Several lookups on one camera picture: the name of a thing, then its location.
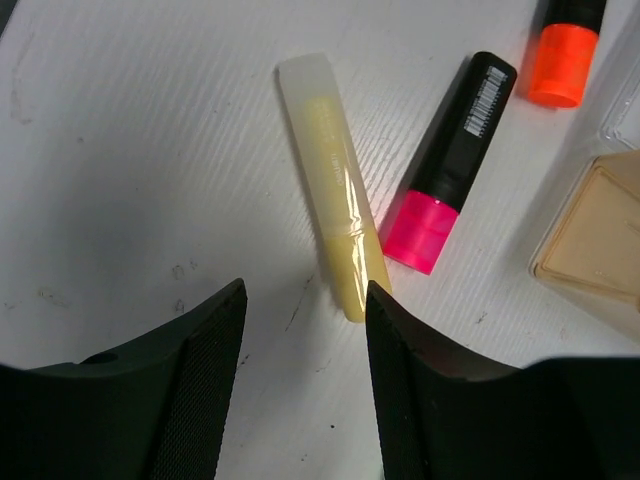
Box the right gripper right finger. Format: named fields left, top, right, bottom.
left=366, top=283, right=639, bottom=479

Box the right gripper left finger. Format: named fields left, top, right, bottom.
left=1, top=279, right=246, bottom=479

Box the amber plastic container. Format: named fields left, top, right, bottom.
left=531, top=150, right=639, bottom=341

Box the pink capped black highlighter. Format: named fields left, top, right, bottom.
left=383, top=51, right=517, bottom=275

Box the clear plastic container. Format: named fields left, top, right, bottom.
left=601, top=17, right=639, bottom=151

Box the orange capped black highlighter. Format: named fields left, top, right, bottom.
left=516, top=0, right=607, bottom=109

